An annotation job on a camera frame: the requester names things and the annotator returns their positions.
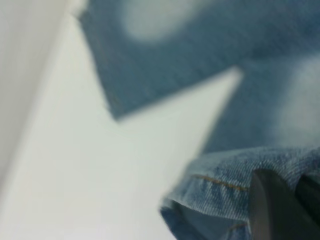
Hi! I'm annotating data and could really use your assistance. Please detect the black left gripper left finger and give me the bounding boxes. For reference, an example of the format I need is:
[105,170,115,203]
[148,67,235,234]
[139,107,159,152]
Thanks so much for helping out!
[249,169,320,240]

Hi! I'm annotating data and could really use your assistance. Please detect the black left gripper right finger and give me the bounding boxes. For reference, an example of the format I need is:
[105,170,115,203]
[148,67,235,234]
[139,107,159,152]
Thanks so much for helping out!
[294,174,320,223]

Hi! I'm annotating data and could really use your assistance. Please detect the blue denim shorts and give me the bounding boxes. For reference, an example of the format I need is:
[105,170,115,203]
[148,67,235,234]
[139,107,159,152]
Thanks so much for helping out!
[77,0,320,240]

